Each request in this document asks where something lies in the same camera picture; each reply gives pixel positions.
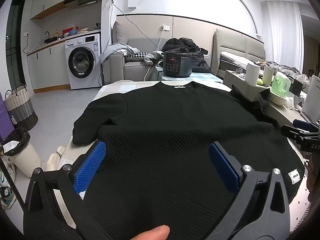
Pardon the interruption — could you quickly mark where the black knit sweater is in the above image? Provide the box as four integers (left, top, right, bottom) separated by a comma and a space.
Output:
73, 82, 305, 239

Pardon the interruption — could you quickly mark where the black clothes pile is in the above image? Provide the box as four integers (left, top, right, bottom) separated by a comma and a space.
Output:
162, 37, 211, 73

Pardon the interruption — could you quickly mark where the left hand thumb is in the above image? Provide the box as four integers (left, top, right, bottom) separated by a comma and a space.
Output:
132, 225, 170, 240

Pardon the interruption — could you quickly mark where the white bowl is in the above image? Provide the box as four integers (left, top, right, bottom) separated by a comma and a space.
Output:
270, 92, 287, 106

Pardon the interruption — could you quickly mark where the cream slipper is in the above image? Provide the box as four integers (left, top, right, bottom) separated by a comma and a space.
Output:
56, 145, 66, 157
44, 153, 61, 171

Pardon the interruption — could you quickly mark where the green tissue pack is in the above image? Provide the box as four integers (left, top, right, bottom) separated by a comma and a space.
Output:
271, 72, 291, 98

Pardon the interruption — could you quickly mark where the white cup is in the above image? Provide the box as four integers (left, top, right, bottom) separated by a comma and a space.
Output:
263, 65, 274, 87

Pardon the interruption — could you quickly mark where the white paper roll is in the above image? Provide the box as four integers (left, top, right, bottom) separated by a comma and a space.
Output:
245, 63, 260, 86

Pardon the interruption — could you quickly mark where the white trash bin black bag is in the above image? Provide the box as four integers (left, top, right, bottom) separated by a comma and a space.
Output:
3, 127, 41, 178

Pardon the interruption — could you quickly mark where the purple bag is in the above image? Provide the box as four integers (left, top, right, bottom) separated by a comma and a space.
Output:
0, 94, 14, 143

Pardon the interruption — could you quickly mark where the woven laundry basket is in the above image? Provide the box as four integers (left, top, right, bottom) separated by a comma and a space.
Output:
4, 85, 38, 131

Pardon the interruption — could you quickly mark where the light blue side table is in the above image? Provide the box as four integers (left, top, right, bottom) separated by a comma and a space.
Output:
151, 67, 223, 83

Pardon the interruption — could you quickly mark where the grey sofa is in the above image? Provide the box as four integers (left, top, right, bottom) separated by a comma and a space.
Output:
99, 15, 173, 83

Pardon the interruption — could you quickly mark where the beige bed headboard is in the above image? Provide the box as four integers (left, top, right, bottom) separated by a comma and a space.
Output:
211, 29, 265, 78

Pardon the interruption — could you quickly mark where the white washing machine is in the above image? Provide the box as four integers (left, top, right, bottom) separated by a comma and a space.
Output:
65, 33, 103, 90

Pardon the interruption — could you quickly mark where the dark rice cooker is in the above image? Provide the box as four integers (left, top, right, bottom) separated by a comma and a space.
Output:
163, 51, 193, 77

